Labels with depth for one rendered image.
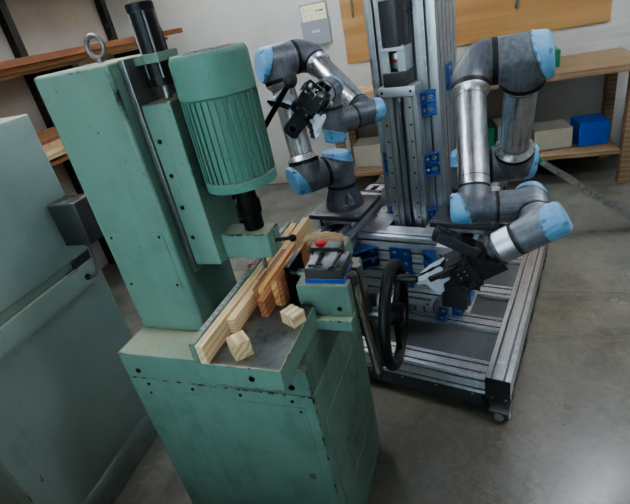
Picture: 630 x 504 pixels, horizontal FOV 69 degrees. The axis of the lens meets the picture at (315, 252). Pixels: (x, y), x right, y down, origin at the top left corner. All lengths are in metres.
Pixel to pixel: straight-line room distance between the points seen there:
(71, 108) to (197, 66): 0.34
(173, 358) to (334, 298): 0.47
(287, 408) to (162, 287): 0.47
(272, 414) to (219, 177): 0.63
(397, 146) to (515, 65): 0.62
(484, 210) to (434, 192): 0.76
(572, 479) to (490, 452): 0.27
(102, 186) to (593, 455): 1.80
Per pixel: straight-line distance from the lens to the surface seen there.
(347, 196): 1.82
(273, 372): 1.00
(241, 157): 1.06
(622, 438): 2.09
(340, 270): 1.08
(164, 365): 1.35
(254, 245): 1.19
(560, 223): 1.05
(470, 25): 4.25
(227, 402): 1.33
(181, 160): 1.14
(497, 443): 1.99
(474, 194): 1.14
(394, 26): 1.67
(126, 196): 1.23
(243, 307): 1.14
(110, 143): 1.20
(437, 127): 1.78
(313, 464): 1.39
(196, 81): 1.04
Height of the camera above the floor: 1.55
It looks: 28 degrees down
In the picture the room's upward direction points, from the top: 12 degrees counter-clockwise
